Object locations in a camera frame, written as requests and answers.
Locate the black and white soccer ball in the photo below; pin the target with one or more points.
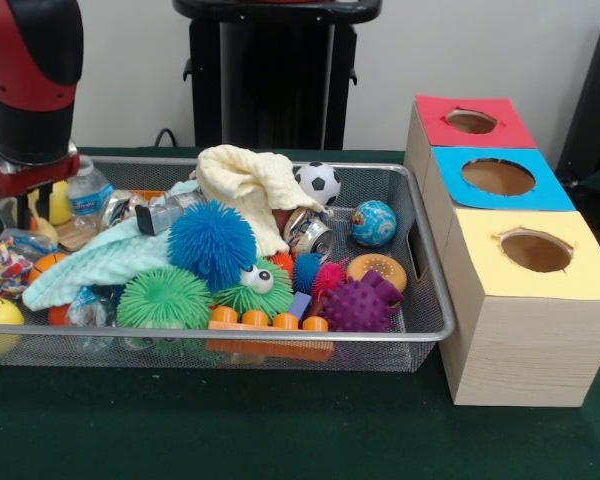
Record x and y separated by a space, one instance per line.
317 183

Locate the purple spiky ball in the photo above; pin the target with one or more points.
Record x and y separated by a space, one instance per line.
352 305

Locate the wooden box with three holes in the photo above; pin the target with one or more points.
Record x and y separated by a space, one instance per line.
530 350

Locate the yellow duck plush toy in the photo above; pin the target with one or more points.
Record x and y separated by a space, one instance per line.
60 205

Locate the cream muslin cloth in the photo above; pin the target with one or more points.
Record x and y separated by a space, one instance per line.
245 180

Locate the blue globe ball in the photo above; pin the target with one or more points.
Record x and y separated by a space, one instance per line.
374 224

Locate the green puffer ball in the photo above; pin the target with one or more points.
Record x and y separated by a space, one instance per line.
165 297

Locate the blue puffer ball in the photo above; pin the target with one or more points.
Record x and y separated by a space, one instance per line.
212 245

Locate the dark green tablecloth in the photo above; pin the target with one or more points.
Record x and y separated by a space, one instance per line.
280 425

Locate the silver mesh bin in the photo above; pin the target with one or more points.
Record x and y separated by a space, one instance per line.
280 336

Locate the grey plastic toy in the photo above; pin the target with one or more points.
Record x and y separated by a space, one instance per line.
160 215

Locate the mint green muslin cloth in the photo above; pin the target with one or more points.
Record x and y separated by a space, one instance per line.
110 260

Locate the green fuzzy ball with eyes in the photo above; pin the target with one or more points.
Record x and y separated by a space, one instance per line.
270 300

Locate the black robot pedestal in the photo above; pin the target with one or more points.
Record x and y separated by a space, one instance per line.
275 75

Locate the small clear water bottle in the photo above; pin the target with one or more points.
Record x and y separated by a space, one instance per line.
87 197

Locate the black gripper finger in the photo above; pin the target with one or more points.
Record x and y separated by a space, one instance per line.
22 212
44 202

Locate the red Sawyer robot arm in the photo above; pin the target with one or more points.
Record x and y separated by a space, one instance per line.
30 75

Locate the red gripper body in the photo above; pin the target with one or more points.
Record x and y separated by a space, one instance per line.
25 177

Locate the orange building block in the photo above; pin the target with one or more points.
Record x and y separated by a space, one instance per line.
252 318

